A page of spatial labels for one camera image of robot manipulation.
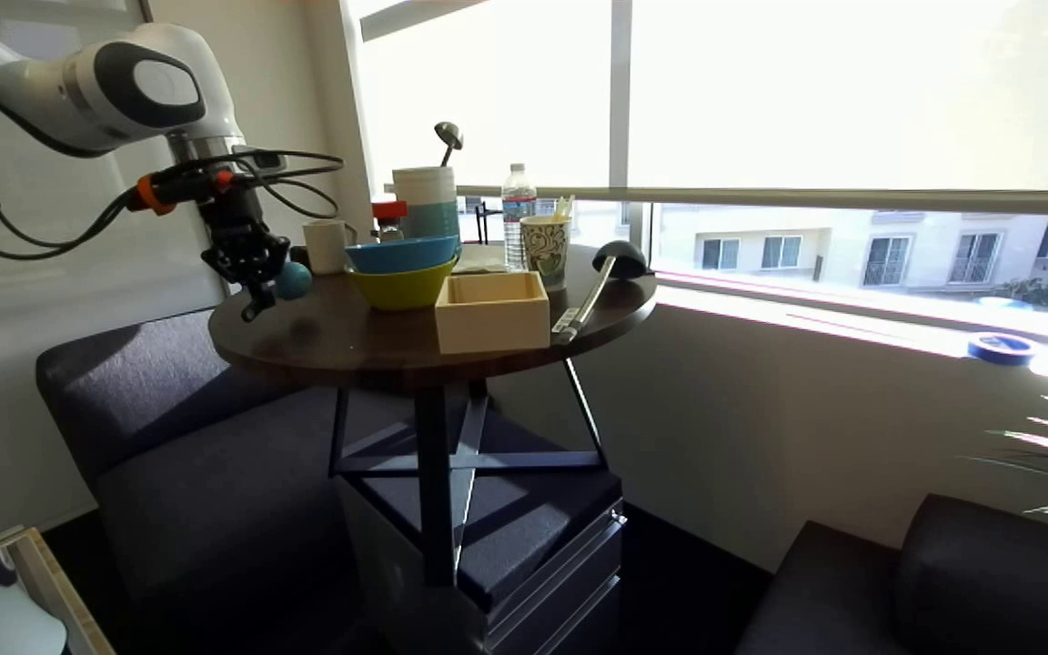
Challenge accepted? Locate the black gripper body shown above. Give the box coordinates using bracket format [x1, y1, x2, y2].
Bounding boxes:
[198, 178, 291, 292]

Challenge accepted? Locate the teal plastic measuring cup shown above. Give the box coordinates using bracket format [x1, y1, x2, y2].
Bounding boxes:
[268, 256, 322, 301]

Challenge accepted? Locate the white cylindrical cup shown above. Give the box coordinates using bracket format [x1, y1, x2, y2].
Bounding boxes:
[303, 218, 358, 277]

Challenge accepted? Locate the yellow-green bowl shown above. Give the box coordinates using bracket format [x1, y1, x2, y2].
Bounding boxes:
[348, 260, 464, 315]

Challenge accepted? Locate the blue bowl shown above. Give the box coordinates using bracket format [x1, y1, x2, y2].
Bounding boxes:
[343, 233, 466, 277]

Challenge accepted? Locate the dark sofa with rounded armrest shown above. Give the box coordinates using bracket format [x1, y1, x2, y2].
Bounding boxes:
[34, 301, 428, 655]

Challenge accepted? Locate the teal and white tall canister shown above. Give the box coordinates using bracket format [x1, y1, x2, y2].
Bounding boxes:
[391, 165, 464, 246]

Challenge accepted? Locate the light wooden box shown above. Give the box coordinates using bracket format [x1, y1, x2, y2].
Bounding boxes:
[428, 266, 555, 362]

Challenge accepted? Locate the metal ladle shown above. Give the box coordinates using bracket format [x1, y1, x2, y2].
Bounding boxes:
[428, 117, 468, 172]

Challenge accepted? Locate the clear plastic water bottle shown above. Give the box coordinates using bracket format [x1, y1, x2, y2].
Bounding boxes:
[497, 162, 540, 256]

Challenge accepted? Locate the patterned jar with straws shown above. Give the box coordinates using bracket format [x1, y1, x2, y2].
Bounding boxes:
[516, 197, 575, 292]

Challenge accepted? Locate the grey platform box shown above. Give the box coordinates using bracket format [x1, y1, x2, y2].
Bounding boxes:
[335, 413, 630, 655]

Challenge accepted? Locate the small blue dish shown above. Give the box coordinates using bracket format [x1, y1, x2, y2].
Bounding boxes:
[966, 333, 1038, 369]

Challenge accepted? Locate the dark long sofa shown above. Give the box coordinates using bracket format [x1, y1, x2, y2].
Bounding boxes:
[735, 493, 1048, 655]

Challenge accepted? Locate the black cable with orange connectors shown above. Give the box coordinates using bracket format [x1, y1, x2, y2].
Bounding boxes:
[0, 66, 348, 266]

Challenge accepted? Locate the dark metal table leg frame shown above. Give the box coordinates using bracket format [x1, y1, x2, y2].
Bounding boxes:
[325, 356, 613, 595]

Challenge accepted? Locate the light wooden frame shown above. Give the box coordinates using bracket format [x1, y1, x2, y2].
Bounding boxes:
[0, 526, 121, 655]

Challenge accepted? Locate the black long-handled brush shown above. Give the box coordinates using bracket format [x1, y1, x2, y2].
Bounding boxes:
[551, 236, 652, 343]

